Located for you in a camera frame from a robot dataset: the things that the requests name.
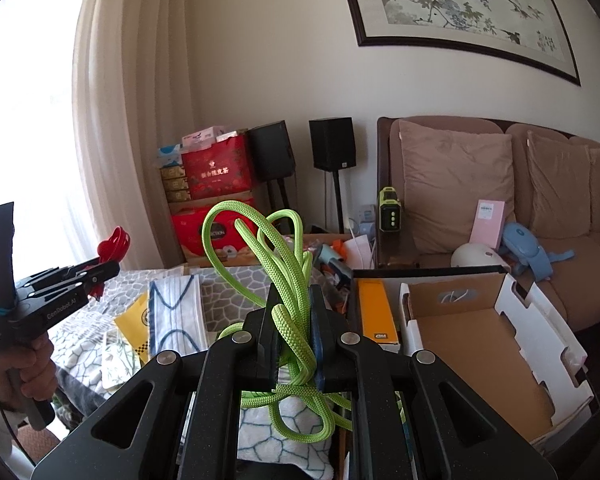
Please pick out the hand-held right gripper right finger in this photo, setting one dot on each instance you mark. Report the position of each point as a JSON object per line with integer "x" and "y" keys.
{"x": 317, "y": 340}

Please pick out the pink white packet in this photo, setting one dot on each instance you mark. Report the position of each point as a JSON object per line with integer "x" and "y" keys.
{"x": 200, "y": 139}

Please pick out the brown sofa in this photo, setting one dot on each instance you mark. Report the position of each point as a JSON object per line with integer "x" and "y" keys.
{"x": 580, "y": 260}

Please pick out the brown cardboard carton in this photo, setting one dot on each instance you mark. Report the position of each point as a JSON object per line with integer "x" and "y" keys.
{"x": 180, "y": 208}

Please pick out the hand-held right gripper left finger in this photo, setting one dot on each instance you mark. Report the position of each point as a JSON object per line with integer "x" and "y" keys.
{"x": 268, "y": 330}

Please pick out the cream curtain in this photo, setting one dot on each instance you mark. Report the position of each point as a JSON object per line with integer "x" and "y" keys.
{"x": 130, "y": 110}

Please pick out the small gold box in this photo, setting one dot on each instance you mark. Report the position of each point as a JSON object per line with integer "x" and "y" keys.
{"x": 176, "y": 197}
{"x": 175, "y": 185}
{"x": 174, "y": 172}

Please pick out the white cardboard box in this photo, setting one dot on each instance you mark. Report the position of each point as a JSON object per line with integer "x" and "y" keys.
{"x": 460, "y": 340}

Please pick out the black speaker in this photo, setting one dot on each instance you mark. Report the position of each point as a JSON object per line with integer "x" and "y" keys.
{"x": 272, "y": 152}
{"x": 330, "y": 142}

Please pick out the blue massager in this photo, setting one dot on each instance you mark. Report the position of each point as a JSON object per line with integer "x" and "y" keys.
{"x": 522, "y": 245}

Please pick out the yellow checkered packet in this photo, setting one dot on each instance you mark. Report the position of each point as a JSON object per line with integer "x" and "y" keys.
{"x": 132, "y": 327}

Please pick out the long orange box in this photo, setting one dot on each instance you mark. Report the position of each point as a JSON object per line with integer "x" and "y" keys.
{"x": 375, "y": 310}

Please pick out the white dome device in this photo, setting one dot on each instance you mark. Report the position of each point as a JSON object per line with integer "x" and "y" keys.
{"x": 472, "y": 256}

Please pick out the framed ink painting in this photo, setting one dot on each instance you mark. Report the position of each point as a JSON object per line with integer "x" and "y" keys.
{"x": 455, "y": 0}

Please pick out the teal glue gun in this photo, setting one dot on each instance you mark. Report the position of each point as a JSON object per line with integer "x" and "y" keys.
{"x": 330, "y": 255}

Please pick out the bamboo print phone case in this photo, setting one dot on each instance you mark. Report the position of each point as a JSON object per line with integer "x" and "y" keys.
{"x": 115, "y": 365}

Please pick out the blue tissue packet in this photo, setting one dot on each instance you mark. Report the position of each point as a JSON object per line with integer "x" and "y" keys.
{"x": 170, "y": 156}

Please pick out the red gift box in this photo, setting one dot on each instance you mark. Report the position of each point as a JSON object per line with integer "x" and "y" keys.
{"x": 190, "y": 230}

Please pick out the stone pattern blanket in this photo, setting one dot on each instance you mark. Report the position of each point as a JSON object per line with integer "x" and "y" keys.
{"x": 230, "y": 285}

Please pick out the face mask pack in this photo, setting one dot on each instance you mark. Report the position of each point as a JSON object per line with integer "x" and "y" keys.
{"x": 177, "y": 310}

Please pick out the pink box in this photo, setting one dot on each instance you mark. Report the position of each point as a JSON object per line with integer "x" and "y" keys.
{"x": 486, "y": 225}

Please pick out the black speaker stand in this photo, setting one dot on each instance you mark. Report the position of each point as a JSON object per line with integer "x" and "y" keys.
{"x": 277, "y": 192}
{"x": 338, "y": 200}

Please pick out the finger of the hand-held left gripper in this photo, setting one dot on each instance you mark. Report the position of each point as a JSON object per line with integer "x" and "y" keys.
{"x": 90, "y": 277}
{"x": 65, "y": 269}

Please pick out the white paper sheet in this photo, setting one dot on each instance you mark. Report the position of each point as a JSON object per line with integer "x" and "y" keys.
{"x": 360, "y": 252}

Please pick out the red plastic clip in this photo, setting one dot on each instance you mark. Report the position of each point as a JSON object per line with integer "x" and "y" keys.
{"x": 115, "y": 245}

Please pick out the green black radio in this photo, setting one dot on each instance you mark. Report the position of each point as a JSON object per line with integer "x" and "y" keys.
{"x": 390, "y": 215}

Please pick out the person's left hand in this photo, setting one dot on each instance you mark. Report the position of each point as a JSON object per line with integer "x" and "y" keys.
{"x": 37, "y": 365}

